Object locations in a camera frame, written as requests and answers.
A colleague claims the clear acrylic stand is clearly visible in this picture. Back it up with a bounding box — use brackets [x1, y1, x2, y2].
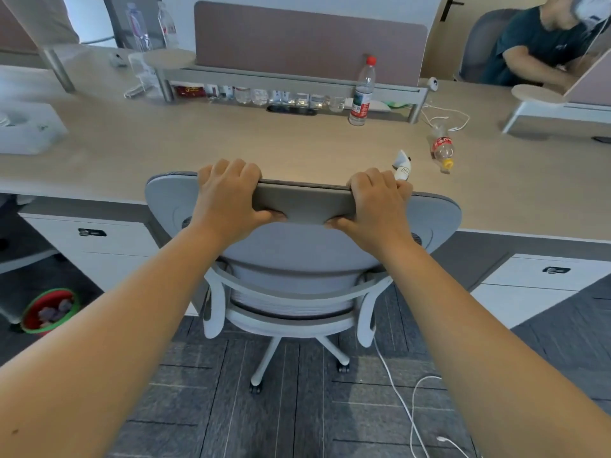
[123, 52, 164, 101]

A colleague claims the yellow-capped clear drink bottle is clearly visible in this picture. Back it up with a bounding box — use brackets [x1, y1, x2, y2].
[430, 124, 456, 175]

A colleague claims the red-capped clear water bottle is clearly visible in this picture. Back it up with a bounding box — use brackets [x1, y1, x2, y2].
[348, 55, 378, 127]

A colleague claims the black desk power outlet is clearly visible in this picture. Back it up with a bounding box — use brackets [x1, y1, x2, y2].
[266, 104, 319, 117]

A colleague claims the dark grey office chair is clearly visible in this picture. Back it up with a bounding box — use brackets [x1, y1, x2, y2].
[457, 8, 522, 84]

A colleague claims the white headset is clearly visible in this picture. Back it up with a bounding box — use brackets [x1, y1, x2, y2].
[571, 0, 611, 30]

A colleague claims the white cable on floor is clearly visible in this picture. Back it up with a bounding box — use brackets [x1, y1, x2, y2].
[372, 336, 474, 458]

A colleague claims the white cable on desk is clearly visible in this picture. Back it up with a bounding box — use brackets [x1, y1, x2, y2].
[420, 103, 471, 134]

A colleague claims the person's left hand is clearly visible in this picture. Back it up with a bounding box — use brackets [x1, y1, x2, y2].
[190, 158, 287, 248]

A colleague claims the clear plastic water bottle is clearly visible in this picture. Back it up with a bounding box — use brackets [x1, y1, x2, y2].
[124, 2, 150, 52]

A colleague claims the grey metal divider leg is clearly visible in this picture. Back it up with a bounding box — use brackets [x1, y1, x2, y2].
[40, 46, 77, 94]

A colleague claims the white cardboard box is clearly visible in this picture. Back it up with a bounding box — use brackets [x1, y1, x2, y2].
[0, 100, 69, 156]

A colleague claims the row of clear bottles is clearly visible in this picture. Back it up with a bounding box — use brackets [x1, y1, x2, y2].
[206, 85, 347, 113]

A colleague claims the person's left forearm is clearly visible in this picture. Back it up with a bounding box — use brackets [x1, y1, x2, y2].
[0, 223, 231, 458]

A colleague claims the grey metal desk shelf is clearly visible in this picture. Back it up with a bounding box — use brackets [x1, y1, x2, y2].
[152, 66, 429, 124]

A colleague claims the grey mesh office chair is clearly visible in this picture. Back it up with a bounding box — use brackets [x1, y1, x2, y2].
[144, 171, 463, 395]

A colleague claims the mauve desk divider panel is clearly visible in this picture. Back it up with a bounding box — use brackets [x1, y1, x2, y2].
[194, 1, 428, 87]

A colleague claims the white drawer cabinet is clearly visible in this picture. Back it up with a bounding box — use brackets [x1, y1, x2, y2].
[18, 212, 200, 316]
[470, 253, 611, 330]

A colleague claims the red bin with green rim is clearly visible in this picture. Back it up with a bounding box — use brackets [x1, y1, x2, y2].
[20, 288, 81, 336]

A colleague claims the person's right hand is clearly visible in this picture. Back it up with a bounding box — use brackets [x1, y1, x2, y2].
[327, 168, 421, 257]

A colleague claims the person's right forearm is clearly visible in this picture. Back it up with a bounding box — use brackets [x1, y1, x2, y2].
[381, 237, 611, 458]

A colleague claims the pink divider with white foot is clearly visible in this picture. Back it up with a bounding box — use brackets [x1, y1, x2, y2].
[501, 37, 611, 134]

